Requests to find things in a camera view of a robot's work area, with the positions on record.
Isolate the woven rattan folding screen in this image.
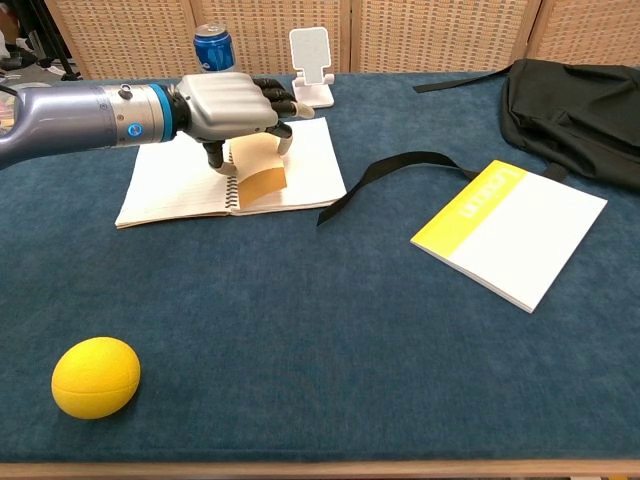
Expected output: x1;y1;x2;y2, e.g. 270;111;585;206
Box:
43;0;640;81

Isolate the blue table cloth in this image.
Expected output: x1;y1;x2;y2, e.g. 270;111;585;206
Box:
0;71;640;464

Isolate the yellow and white notebook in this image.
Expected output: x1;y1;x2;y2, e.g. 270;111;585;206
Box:
409;159;609;315

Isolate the blue soda can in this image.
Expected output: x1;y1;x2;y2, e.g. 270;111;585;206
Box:
193;23;237;74

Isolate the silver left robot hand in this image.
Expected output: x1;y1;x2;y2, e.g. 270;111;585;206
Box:
172;71;316;176

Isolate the yellow foam ball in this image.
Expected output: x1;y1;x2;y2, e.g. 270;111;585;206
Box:
51;336;142;420

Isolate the white phone stand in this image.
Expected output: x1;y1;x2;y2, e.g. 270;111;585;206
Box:
288;27;336;110

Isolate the open spiral notebook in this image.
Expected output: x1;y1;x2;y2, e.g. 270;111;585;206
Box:
114;117;348;230

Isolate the black backpack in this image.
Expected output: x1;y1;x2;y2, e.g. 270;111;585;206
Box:
316;58;640;227

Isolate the orange and cream bookmark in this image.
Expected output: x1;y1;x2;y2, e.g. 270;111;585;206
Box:
231;134;288;212

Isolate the black tripod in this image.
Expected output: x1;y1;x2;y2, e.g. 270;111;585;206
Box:
19;0;84;81

